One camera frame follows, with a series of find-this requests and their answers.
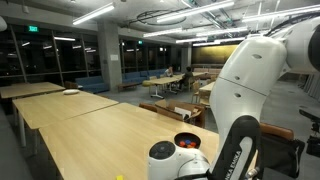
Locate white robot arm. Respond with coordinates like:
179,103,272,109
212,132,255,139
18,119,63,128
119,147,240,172
148,17,320,180

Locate orange tokens inside bowl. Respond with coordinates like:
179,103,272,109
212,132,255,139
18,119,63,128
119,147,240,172
179,141,197,148

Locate black bowl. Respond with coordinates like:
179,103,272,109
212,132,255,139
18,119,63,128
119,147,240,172
174,132,201,149

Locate seated person in white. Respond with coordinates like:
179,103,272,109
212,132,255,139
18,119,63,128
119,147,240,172
164,66,173,77

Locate seated person in dark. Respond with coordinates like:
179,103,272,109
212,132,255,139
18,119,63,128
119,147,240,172
179,66,193,89

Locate open cardboard box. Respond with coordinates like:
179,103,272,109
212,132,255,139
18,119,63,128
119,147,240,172
155,99,205,128

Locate blue sofa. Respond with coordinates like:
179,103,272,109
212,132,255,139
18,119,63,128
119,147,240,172
75,76,109,93

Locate white plate on far table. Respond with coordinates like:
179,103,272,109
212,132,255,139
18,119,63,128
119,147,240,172
63,89,80,95

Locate yellow block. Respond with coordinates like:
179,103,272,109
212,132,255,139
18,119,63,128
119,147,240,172
116,175,124,180

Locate brown leather chair back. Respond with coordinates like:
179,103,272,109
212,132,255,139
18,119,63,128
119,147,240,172
260,123,294,140

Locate black bag on chair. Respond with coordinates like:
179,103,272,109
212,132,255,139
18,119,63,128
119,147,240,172
257,133,305,179

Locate green exit sign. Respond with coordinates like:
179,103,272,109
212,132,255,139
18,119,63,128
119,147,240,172
28,26,39,32

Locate black tripod camera right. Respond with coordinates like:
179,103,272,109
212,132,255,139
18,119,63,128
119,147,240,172
299,109,320,157

